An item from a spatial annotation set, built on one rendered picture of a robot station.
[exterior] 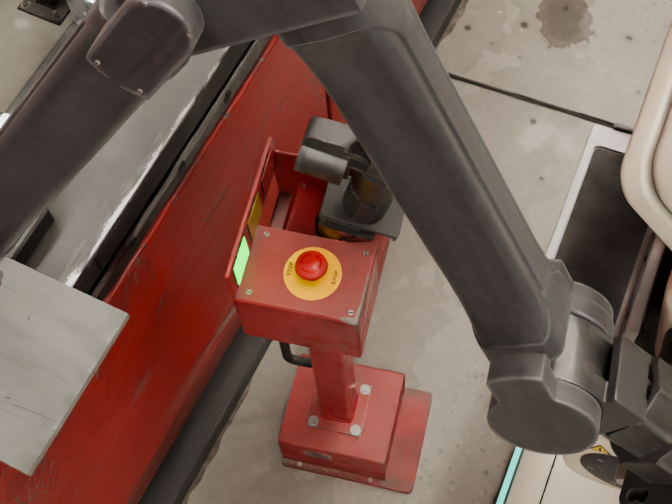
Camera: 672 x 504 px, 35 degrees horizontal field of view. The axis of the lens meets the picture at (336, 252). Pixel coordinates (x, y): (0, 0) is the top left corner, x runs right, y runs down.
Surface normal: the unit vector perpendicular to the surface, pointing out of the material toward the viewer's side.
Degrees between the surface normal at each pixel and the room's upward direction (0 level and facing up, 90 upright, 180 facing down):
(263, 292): 0
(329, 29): 78
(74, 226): 0
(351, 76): 87
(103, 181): 0
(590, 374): 39
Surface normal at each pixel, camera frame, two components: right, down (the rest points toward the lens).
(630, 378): 0.59, -0.36
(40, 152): -0.29, 0.74
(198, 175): 0.89, 0.38
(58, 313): -0.05, -0.45
